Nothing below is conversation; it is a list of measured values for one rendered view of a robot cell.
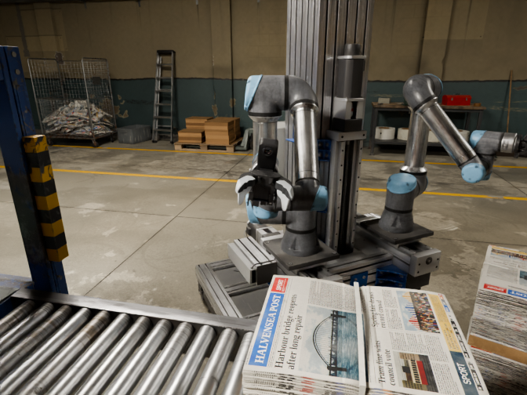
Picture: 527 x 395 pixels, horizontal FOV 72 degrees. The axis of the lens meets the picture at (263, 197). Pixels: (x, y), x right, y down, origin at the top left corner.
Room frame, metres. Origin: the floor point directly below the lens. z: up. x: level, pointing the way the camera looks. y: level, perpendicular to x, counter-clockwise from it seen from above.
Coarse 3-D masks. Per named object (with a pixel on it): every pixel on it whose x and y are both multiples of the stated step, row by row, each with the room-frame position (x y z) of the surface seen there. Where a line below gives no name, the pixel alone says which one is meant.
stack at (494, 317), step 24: (504, 264) 1.15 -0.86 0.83; (480, 288) 1.00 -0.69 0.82; (504, 288) 0.99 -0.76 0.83; (480, 312) 0.99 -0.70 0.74; (504, 312) 0.95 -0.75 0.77; (480, 336) 0.99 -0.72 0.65; (504, 336) 0.95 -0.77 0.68; (480, 360) 0.98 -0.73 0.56; (504, 360) 0.94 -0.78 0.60; (504, 384) 0.93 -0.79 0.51
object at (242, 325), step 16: (16, 304) 0.99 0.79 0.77; (64, 304) 0.95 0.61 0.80; (80, 304) 0.95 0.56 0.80; (96, 304) 0.95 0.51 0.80; (112, 304) 0.95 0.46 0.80; (128, 304) 0.95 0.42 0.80; (176, 320) 0.88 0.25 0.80; (192, 320) 0.88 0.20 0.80; (208, 320) 0.88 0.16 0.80; (224, 320) 0.88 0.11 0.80; (240, 320) 0.88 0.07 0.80; (256, 320) 0.88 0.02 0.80; (192, 336) 0.87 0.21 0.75; (240, 336) 0.84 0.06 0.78; (208, 352) 0.86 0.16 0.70
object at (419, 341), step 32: (384, 288) 0.68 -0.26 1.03; (384, 320) 0.58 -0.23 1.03; (416, 320) 0.58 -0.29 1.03; (448, 320) 0.58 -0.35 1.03; (384, 352) 0.50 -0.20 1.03; (416, 352) 0.50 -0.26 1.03; (448, 352) 0.49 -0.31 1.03; (384, 384) 0.43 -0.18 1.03; (416, 384) 0.43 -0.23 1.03; (448, 384) 0.43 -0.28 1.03; (480, 384) 0.43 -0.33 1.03
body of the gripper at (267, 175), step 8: (264, 176) 0.82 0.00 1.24; (272, 176) 0.82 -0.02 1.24; (280, 176) 0.83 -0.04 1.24; (256, 184) 0.82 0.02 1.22; (264, 184) 0.82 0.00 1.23; (272, 184) 0.82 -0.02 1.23; (256, 192) 0.83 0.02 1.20; (264, 192) 0.82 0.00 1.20; (272, 192) 0.82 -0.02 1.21; (248, 200) 0.82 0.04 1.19; (256, 200) 0.82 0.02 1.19; (264, 200) 0.83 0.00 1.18; (272, 200) 0.82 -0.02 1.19
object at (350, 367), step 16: (352, 288) 0.69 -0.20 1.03; (368, 288) 0.69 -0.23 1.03; (352, 304) 0.63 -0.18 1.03; (368, 304) 0.63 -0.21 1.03; (352, 320) 0.58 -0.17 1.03; (368, 320) 0.58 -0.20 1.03; (352, 336) 0.54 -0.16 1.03; (368, 336) 0.54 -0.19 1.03; (352, 352) 0.50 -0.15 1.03; (368, 352) 0.50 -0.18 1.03; (352, 368) 0.46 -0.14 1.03; (368, 368) 0.46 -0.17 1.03; (352, 384) 0.43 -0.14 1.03; (368, 384) 0.43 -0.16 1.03
